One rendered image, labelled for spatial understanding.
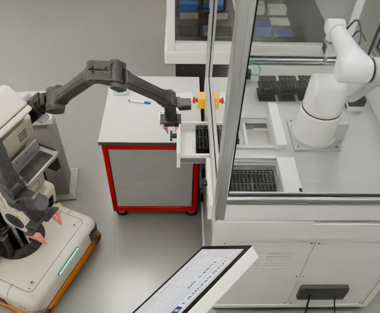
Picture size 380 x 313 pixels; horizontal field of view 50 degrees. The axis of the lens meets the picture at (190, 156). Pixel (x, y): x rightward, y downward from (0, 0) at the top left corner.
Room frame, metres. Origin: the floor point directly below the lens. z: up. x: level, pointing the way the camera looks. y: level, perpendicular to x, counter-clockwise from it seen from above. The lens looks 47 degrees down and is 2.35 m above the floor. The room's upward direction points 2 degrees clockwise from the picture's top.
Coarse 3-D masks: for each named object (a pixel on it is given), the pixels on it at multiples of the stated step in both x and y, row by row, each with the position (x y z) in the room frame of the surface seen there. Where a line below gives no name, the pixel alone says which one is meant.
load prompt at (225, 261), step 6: (228, 258) 0.68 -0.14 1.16; (222, 264) 0.66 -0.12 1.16; (216, 270) 0.64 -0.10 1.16; (210, 276) 0.61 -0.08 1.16; (204, 282) 0.59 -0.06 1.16; (198, 288) 0.57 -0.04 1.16; (192, 294) 0.55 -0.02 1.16; (186, 300) 0.53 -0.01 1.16; (180, 306) 0.51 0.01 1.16; (174, 312) 0.49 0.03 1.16
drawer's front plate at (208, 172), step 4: (208, 160) 1.33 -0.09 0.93; (208, 164) 1.31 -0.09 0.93; (208, 168) 1.28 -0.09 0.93; (208, 172) 1.25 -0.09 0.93; (208, 176) 1.23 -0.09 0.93; (208, 180) 1.20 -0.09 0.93; (208, 184) 1.18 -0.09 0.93; (208, 188) 1.16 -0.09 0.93; (208, 192) 1.14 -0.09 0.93; (208, 196) 1.12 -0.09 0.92; (208, 200) 1.11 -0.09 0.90; (212, 200) 1.09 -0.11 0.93; (208, 204) 1.09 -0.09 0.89; (212, 204) 1.07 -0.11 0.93; (208, 208) 1.08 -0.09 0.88; (212, 208) 1.06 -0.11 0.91; (208, 212) 1.07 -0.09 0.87; (208, 216) 1.06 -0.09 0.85
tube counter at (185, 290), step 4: (192, 280) 0.63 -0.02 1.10; (188, 284) 0.61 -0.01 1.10; (192, 284) 0.60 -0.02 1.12; (184, 288) 0.60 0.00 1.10; (188, 288) 0.59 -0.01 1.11; (180, 292) 0.59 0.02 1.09; (184, 292) 0.58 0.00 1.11; (176, 296) 0.57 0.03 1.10; (180, 296) 0.56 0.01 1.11; (172, 300) 0.56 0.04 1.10; (176, 300) 0.55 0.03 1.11; (168, 304) 0.54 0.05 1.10; (172, 304) 0.54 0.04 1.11; (164, 308) 0.53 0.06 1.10; (168, 308) 0.52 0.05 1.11; (160, 312) 0.52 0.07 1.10; (164, 312) 0.51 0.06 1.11
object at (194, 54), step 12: (168, 0) 2.31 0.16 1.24; (168, 12) 2.31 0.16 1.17; (168, 24) 2.31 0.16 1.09; (168, 36) 2.31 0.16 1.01; (168, 48) 2.31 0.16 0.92; (180, 48) 2.32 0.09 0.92; (192, 48) 2.32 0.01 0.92; (204, 48) 2.32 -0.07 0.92; (168, 60) 2.31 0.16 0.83; (180, 60) 2.32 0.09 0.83; (192, 60) 2.32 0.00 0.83; (204, 60) 2.32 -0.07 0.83; (180, 72) 2.36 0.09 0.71; (192, 72) 2.35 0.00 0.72; (204, 72) 2.35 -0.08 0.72
